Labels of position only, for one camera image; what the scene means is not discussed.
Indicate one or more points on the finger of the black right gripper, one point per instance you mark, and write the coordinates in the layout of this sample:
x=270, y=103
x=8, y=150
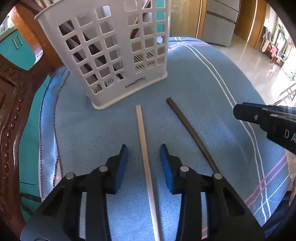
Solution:
x=271, y=107
x=284, y=116

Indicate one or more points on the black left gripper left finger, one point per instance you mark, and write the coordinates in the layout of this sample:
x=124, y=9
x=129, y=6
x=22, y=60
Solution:
x=106, y=179

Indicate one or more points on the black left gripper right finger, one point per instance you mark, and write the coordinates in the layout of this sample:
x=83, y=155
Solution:
x=183, y=180

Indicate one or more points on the beige chopstick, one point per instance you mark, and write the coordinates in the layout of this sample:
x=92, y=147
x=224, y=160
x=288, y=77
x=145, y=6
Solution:
x=147, y=172

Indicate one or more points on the dark brown chopstick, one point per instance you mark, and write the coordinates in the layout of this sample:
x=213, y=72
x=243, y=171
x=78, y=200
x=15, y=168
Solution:
x=193, y=134

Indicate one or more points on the blue towel cloth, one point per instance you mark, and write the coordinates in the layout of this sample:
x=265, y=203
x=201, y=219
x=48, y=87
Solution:
x=205, y=85

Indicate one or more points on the wooden door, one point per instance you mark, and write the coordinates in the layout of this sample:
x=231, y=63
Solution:
x=249, y=25

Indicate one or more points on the grey refrigerator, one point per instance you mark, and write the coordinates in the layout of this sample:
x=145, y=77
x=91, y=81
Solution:
x=220, y=21

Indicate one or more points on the dark wooden chair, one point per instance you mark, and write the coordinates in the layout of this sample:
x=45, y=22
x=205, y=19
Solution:
x=35, y=36

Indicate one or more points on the white plastic utensil basket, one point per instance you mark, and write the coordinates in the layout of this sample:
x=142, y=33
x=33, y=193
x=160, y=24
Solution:
x=112, y=48

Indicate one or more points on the glass partition wooden frame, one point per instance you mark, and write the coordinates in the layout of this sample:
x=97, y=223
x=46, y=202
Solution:
x=188, y=18

